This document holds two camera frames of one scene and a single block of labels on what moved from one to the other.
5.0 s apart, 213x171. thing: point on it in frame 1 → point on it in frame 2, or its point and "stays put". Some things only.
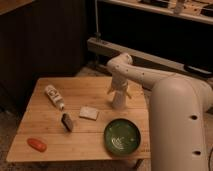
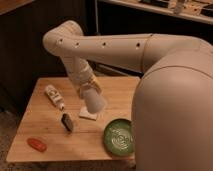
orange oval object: x=37 y=144 stays put
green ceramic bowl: x=122 y=137 stays put
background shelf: x=195 y=10 stays put
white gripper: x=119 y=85 → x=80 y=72
